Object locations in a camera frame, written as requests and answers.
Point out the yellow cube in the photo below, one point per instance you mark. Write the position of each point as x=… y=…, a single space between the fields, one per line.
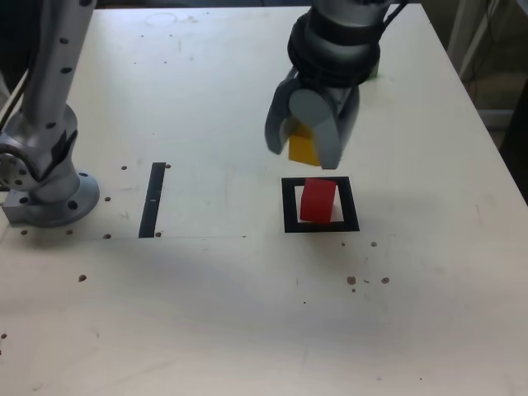
x=303 y=150

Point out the black tape strip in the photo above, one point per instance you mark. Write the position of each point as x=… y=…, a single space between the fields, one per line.
x=152 y=202

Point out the green cube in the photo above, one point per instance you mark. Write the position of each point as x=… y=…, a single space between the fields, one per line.
x=374 y=70

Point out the white metal frame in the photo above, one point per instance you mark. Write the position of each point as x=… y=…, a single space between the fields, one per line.
x=462 y=37

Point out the black tape square outline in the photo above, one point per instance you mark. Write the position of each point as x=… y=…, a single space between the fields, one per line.
x=321 y=227

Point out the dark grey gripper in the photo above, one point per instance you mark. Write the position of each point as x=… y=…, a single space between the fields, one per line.
x=339 y=101

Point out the red cube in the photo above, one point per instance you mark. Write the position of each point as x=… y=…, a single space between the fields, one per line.
x=315 y=202

